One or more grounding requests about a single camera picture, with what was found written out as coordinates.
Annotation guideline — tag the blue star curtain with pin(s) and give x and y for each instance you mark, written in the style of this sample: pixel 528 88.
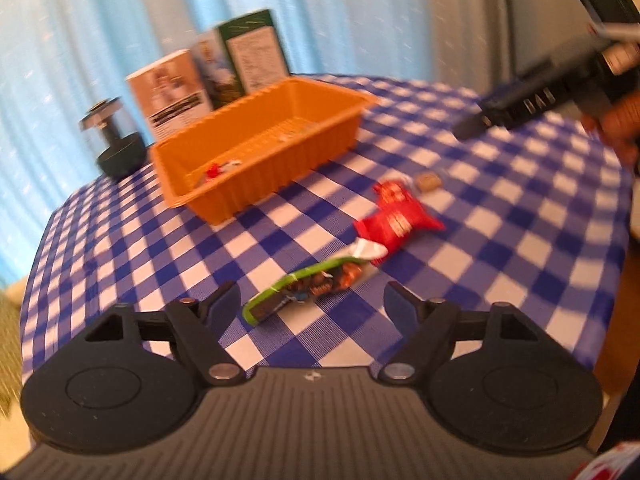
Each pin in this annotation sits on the blue star curtain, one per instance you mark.
pixel 150 20

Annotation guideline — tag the white carton box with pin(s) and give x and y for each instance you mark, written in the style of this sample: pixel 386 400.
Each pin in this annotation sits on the white carton box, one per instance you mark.
pixel 167 95

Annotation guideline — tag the long green snack packet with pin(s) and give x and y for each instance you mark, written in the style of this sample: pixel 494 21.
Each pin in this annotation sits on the long green snack packet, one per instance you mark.
pixel 305 287

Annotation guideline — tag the green carton box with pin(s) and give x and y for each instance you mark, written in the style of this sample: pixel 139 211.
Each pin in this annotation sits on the green carton box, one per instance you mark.
pixel 250 55

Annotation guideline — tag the small red snack packet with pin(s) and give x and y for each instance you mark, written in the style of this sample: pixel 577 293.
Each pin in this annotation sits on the small red snack packet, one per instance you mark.
pixel 394 192

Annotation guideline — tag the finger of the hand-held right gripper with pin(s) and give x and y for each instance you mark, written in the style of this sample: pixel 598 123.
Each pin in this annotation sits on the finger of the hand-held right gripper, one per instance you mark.
pixel 525 102

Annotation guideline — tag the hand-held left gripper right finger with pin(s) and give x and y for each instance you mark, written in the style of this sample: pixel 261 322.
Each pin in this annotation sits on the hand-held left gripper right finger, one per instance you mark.
pixel 400 305

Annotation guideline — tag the brown candy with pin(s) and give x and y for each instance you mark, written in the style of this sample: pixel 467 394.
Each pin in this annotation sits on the brown candy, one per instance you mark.
pixel 430 181

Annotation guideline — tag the person's right hand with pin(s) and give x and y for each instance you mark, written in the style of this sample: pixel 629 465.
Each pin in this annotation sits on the person's right hand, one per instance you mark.
pixel 620 125

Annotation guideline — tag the dark glass humidifier jar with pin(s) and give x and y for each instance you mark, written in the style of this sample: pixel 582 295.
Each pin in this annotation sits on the dark glass humidifier jar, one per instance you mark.
pixel 117 147

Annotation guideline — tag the red white printed clothing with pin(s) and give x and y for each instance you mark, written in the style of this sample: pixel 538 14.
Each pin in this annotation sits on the red white printed clothing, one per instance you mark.
pixel 607 465

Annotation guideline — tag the blue checkered tablecloth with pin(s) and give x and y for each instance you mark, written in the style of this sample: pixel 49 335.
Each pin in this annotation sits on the blue checkered tablecloth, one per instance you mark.
pixel 500 260

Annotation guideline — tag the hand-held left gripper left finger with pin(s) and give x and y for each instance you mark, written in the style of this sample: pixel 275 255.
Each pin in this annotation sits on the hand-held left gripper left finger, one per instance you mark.
pixel 222 305

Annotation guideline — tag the orange plastic tray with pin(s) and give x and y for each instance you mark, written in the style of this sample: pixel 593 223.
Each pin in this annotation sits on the orange plastic tray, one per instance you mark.
pixel 260 155

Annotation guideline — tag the large red snack packet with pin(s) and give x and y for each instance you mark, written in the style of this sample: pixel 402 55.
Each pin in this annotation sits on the large red snack packet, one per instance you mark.
pixel 395 225

